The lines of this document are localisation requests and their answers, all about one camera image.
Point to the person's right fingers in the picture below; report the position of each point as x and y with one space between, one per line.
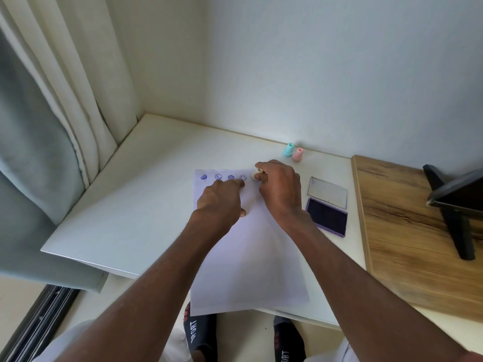
272 167

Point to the black phone stand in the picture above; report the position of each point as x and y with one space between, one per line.
454 226

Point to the person's left hand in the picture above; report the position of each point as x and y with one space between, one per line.
219 201

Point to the grey-blue curtain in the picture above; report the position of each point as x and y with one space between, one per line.
30 165

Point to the cream round stamp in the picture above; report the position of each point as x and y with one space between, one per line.
257 174

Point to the black phone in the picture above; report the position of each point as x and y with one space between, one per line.
462 194

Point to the cream curtain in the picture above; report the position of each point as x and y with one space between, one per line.
86 82

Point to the pink round stamp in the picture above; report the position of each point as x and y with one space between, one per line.
297 154

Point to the white paper sheet with stamps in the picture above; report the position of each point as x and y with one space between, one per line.
249 267

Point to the purple ink pad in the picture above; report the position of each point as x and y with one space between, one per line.
326 217

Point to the person's right hand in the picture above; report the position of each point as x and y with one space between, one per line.
281 192

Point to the wooden board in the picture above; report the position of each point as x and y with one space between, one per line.
411 237

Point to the clear ink pad lid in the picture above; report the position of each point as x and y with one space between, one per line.
327 192

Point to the teal round stamp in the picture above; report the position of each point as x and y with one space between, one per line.
288 149

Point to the black slipper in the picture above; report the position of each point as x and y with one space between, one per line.
202 335
288 341

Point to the metal window rail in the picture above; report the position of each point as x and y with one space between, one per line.
34 324

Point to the person's right forearm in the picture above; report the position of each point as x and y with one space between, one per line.
362 297

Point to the person's left forearm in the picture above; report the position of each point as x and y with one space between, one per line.
158 290

